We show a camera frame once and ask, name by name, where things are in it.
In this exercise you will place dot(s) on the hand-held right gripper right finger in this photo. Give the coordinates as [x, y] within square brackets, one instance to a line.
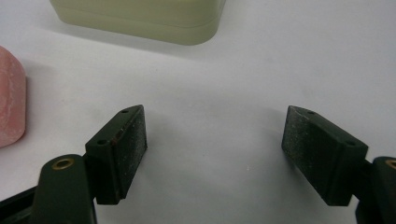
[323, 155]

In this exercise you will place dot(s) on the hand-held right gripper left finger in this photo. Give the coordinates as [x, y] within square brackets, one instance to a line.
[115, 155]

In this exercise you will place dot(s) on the pink rounded block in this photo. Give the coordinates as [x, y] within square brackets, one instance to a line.
[11, 99]

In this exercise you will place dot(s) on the pale green plastic box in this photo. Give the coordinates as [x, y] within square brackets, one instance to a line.
[140, 18]

